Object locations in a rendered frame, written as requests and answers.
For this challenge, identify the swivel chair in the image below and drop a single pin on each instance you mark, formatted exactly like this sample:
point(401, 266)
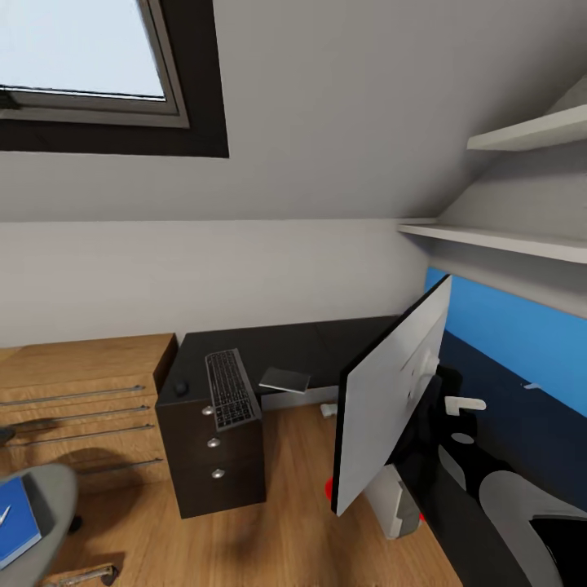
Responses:
point(52, 490)

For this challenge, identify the mouse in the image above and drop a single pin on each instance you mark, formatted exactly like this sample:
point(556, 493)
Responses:
point(180, 386)

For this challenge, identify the notebook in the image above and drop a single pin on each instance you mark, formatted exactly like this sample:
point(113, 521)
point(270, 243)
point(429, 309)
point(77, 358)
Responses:
point(285, 380)

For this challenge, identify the keyboard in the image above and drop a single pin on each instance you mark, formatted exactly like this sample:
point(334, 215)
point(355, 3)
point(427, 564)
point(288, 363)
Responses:
point(234, 401)

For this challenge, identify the folder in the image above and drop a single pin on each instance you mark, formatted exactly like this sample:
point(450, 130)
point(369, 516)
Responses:
point(19, 530)

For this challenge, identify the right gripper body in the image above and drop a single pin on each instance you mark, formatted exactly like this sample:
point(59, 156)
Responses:
point(438, 419)

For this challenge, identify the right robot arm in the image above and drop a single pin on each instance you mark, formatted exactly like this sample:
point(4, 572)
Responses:
point(547, 536)

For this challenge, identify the monitor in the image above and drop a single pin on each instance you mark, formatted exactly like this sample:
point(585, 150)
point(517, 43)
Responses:
point(379, 391)

